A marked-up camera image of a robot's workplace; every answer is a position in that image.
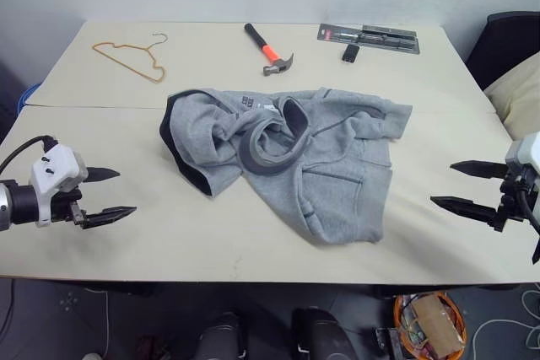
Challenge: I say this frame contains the thin white floor cable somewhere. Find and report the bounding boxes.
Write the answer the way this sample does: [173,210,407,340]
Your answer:
[82,286,111,355]

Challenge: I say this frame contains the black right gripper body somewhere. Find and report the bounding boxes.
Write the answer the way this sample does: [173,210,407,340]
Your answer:
[491,168,540,233]

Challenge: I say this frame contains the grey zip hoodie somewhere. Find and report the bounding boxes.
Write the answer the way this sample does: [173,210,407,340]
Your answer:
[159,86,413,246]

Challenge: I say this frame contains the dark rounded left shape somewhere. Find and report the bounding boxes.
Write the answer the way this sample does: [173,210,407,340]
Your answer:
[197,312,248,360]

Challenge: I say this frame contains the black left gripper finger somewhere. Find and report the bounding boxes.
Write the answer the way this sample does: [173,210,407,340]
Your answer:
[79,206,138,231]
[80,167,122,185]

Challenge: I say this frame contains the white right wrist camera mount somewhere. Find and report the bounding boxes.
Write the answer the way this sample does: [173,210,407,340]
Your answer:
[505,132,540,189]

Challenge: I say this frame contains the dark rounded right shape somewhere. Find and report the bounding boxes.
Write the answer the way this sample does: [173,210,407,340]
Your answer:
[291,307,355,360]

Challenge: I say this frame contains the packaged tool blister card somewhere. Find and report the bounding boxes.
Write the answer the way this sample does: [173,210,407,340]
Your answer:
[316,23,422,56]

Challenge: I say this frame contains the black chair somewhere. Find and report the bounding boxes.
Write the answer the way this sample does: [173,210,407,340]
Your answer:
[465,10,540,91]

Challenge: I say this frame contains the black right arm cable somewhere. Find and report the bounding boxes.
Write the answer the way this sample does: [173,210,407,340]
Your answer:
[517,165,540,265]

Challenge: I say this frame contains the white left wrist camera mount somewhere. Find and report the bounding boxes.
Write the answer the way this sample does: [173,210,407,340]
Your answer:
[30,144,89,228]

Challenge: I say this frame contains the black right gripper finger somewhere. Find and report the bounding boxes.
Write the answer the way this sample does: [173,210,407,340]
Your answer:
[429,195,500,228]
[450,160,510,180]

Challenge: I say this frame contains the orange wire hanger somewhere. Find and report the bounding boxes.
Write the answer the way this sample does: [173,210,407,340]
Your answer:
[92,32,169,83]

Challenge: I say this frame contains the cream cushion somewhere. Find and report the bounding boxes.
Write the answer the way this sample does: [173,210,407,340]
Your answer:
[483,51,540,141]

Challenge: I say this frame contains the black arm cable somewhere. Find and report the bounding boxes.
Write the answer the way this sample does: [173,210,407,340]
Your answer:
[0,135,57,174]
[517,165,540,265]

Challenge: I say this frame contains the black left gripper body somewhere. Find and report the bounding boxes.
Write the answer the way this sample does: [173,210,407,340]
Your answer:
[49,182,88,228]

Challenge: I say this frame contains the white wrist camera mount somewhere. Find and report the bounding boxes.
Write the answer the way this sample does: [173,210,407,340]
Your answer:
[505,132,540,189]
[30,144,89,228]

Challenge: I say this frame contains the dark rounded shape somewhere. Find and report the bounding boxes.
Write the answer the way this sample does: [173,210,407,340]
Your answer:
[291,307,355,360]
[197,312,248,360]

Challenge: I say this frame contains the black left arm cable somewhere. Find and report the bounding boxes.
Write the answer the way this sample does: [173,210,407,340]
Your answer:
[0,135,57,174]

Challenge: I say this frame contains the black orange claw hammer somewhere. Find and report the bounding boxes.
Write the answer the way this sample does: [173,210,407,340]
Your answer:
[243,23,295,78]

